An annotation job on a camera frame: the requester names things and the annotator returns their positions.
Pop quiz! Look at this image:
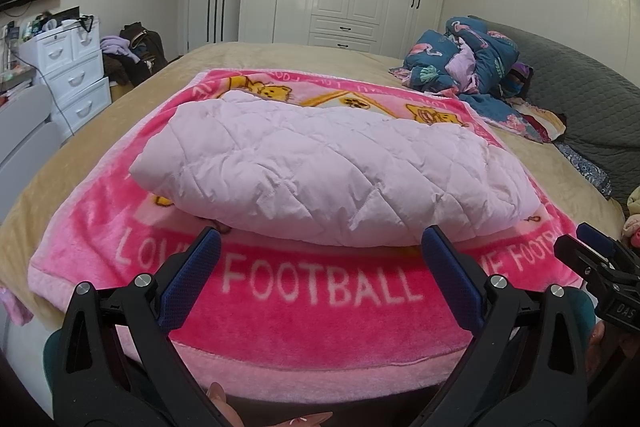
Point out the black cable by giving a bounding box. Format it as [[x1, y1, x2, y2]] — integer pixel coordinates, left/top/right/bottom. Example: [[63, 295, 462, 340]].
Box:
[[19, 51, 77, 138]]

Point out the pile of pastel clothes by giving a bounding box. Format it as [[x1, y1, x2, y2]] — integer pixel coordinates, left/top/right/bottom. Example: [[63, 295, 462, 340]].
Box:
[[622, 186, 640, 248]]

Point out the dark brown bag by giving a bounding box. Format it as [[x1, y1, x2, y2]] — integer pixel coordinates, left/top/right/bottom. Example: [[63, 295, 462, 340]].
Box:
[[120, 24, 169, 80]]

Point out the purple cloth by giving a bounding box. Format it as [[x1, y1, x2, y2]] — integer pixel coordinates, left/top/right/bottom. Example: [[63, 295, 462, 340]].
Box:
[[100, 36, 142, 64]]

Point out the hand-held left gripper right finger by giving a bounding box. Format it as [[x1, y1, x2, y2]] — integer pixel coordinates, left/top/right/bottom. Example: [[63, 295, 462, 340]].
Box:
[[421, 224, 588, 427]]

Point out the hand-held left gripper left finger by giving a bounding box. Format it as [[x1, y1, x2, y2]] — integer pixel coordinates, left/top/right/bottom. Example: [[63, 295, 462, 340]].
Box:
[[52, 225, 236, 427]]

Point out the white drawer chest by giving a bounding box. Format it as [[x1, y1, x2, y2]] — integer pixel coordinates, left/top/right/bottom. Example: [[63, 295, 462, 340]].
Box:
[[17, 19, 112, 142]]

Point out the grey quilted headboard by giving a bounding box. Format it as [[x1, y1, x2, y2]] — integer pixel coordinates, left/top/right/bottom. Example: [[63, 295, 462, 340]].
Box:
[[467, 16, 640, 218]]

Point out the blue flamingo print quilt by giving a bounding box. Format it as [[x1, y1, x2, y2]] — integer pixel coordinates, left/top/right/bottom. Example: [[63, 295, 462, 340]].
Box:
[[389, 18, 568, 144]]

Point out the pink printed blanket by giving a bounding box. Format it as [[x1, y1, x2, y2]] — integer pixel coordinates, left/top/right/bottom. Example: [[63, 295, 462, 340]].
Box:
[[27, 68, 593, 400]]

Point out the light grey furniture panel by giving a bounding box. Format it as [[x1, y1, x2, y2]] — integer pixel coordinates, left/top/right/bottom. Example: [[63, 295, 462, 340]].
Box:
[[0, 84, 66, 224]]

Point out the pink quilted jacket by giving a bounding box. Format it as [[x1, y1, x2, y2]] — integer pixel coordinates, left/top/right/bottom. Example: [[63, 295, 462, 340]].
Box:
[[129, 89, 543, 248]]

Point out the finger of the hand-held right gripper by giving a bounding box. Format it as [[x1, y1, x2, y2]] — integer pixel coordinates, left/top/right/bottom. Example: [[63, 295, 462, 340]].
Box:
[[575, 222, 640, 265], [553, 234, 617, 290]]

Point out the blue patterned cloth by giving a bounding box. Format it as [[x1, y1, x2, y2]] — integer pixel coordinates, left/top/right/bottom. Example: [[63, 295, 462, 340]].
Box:
[[555, 142, 613, 198]]

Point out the clutter of small bottles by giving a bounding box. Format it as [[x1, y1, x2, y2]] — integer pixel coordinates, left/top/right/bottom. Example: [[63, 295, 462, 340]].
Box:
[[0, 19, 42, 98]]

